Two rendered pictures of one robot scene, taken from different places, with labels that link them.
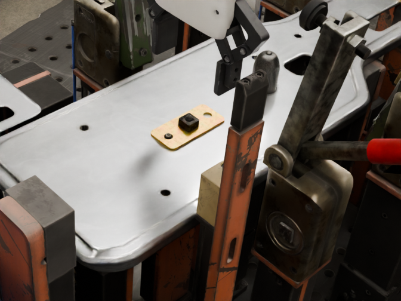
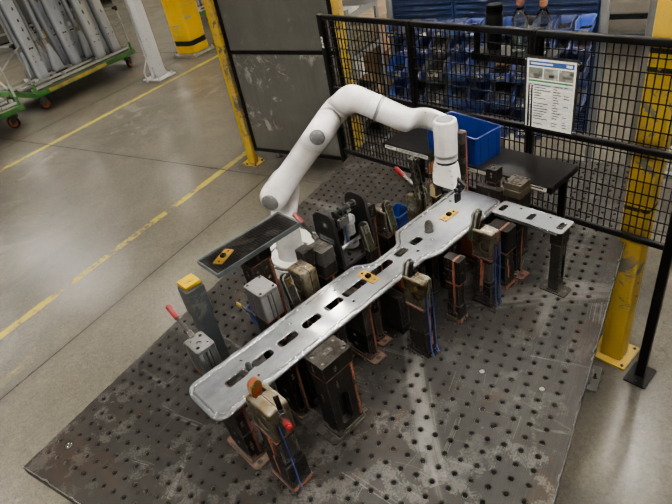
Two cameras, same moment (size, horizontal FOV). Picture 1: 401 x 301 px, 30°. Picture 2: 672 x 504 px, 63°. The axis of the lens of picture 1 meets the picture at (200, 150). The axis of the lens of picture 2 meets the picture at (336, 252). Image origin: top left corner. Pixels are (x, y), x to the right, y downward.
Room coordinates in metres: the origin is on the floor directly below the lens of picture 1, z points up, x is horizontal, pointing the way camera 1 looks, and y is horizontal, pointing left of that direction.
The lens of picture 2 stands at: (2.49, -0.07, 2.20)
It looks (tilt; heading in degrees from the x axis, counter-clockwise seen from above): 35 degrees down; 192
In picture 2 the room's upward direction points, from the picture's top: 12 degrees counter-clockwise
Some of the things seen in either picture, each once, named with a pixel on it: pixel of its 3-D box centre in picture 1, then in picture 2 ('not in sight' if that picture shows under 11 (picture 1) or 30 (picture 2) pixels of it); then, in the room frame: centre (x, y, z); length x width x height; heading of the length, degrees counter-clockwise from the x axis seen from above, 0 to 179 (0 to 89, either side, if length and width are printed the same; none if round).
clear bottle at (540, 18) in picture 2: not in sight; (542, 27); (0.16, 0.44, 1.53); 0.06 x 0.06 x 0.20
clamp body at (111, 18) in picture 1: (108, 109); (485, 266); (0.82, 0.13, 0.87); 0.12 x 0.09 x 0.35; 49
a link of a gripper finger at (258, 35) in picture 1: (235, 17); not in sight; (0.61, -0.02, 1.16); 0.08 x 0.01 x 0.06; 49
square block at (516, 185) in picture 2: not in sight; (516, 217); (0.52, 0.29, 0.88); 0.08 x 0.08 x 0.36; 49
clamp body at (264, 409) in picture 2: not in sight; (281, 438); (1.56, -0.53, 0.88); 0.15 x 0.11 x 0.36; 49
